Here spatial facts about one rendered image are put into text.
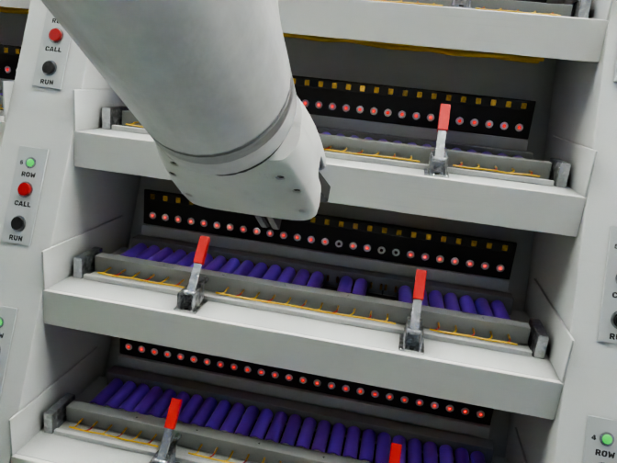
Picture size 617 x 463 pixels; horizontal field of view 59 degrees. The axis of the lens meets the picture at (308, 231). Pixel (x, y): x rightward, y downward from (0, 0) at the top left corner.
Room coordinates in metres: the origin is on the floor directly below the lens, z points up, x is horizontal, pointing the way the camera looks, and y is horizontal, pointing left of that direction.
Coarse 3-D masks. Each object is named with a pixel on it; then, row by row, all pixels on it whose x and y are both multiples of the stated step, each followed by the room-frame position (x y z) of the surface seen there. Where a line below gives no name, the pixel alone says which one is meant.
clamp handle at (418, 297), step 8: (416, 272) 0.63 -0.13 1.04; (424, 272) 0.63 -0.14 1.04; (416, 280) 0.63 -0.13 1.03; (424, 280) 0.63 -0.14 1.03; (416, 288) 0.63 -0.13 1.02; (424, 288) 0.63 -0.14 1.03; (416, 296) 0.63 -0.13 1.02; (416, 304) 0.63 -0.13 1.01; (416, 312) 0.62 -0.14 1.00; (416, 320) 0.62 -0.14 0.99; (416, 328) 0.62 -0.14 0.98
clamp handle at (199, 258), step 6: (204, 240) 0.67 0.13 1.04; (198, 246) 0.67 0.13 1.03; (204, 246) 0.67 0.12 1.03; (198, 252) 0.67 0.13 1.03; (204, 252) 0.67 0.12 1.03; (198, 258) 0.67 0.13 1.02; (204, 258) 0.67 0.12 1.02; (198, 264) 0.67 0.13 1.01; (192, 270) 0.67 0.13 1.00; (198, 270) 0.66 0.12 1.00; (192, 276) 0.66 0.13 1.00; (198, 276) 0.66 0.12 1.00; (192, 282) 0.66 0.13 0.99; (192, 288) 0.66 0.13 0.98
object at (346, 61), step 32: (0, 32) 0.91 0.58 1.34; (320, 64) 0.83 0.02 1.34; (352, 64) 0.82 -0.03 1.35; (384, 64) 0.81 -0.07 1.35; (416, 64) 0.81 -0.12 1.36; (448, 64) 0.80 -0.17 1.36; (480, 64) 0.79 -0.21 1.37; (512, 64) 0.79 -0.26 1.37; (544, 64) 0.78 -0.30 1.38; (512, 96) 0.79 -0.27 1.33; (544, 96) 0.78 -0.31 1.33; (544, 128) 0.78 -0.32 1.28; (416, 224) 0.80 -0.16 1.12; (448, 224) 0.80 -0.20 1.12; (480, 224) 0.79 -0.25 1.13; (512, 288) 0.78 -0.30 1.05
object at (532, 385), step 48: (96, 240) 0.77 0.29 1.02; (192, 240) 0.82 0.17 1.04; (240, 240) 0.81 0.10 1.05; (48, 288) 0.68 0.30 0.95; (96, 288) 0.69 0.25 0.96; (144, 336) 0.66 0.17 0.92; (192, 336) 0.65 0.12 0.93; (240, 336) 0.64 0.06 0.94; (288, 336) 0.63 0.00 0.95; (336, 336) 0.63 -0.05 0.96; (384, 336) 0.64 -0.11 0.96; (384, 384) 0.62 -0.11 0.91; (432, 384) 0.61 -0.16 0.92; (480, 384) 0.60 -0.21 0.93; (528, 384) 0.59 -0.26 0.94
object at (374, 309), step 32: (96, 256) 0.73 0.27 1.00; (128, 256) 0.74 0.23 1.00; (224, 288) 0.71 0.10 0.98; (256, 288) 0.70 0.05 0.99; (288, 288) 0.69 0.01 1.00; (320, 288) 0.70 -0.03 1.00; (384, 320) 0.68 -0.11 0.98; (448, 320) 0.66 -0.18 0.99; (480, 320) 0.65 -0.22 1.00; (512, 320) 0.66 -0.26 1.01
